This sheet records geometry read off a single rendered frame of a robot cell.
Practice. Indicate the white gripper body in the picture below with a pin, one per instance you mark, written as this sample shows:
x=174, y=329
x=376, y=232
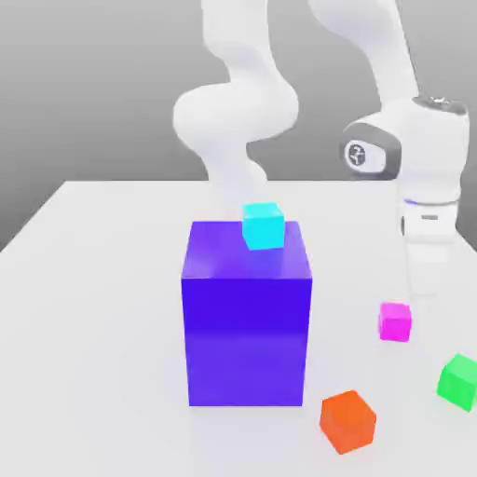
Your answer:
x=426, y=264

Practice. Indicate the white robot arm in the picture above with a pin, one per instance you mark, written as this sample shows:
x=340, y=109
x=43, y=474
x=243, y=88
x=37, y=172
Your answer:
x=238, y=111

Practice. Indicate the small magenta cube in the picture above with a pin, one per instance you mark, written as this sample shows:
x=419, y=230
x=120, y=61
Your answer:
x=395, y=322

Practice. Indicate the small green cube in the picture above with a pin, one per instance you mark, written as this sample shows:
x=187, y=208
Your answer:
x=459, y=382

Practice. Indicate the small cyan cube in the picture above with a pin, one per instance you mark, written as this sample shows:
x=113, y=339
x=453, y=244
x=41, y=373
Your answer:
x=263, y=227

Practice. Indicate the small orange cube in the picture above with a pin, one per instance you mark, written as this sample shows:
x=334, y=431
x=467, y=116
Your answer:
x=348, y=423

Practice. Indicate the large purple box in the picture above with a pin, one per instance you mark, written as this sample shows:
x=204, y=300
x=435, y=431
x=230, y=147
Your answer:
x=246, y=335

